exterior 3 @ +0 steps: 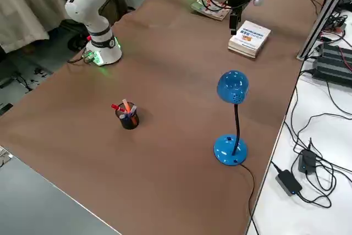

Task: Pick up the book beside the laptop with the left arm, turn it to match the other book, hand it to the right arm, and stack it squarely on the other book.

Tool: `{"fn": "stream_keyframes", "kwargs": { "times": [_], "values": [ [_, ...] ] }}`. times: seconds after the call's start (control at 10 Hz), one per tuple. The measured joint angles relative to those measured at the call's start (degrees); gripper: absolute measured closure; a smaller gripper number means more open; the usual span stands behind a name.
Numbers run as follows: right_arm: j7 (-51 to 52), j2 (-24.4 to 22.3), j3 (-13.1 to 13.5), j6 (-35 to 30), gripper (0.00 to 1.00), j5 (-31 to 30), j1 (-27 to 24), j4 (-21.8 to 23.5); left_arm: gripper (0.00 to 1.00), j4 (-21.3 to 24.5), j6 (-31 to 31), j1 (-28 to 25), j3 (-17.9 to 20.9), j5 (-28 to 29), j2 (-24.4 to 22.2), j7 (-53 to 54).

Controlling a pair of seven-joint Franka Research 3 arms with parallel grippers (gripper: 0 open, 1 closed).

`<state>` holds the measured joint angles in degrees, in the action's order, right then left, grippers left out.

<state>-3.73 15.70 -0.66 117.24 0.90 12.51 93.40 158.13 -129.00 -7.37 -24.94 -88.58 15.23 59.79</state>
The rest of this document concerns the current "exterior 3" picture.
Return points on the colourful juice recipe book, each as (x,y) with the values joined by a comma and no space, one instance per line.
(211,9)

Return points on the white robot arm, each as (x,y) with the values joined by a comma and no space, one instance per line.
(85,4)

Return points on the blue desk lamp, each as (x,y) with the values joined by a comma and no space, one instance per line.
(232,89)

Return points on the black power supply box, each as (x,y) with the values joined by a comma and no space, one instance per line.
(334,61)

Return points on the white purple pen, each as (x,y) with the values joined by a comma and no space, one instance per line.
(132,110)

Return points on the orange pen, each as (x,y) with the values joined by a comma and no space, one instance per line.
(128,107)

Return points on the black mesh pen holder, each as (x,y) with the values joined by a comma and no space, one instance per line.
(130,120)

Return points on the green-lit connector block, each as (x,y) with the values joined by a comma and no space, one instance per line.
(88,56)

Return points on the blue pen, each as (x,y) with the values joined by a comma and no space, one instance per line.
(125,116)

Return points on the red capped pen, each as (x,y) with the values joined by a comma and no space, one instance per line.
(116,107)

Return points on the small black power adapter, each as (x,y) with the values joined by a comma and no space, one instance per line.
(306,160)

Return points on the flat black power adapter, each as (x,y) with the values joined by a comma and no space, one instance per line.
(288,182)

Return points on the beige curtain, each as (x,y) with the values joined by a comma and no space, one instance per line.
(24,12)

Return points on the grey side table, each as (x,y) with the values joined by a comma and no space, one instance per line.
(33,199)

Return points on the aluminium frame post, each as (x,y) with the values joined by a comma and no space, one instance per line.
(321,20)

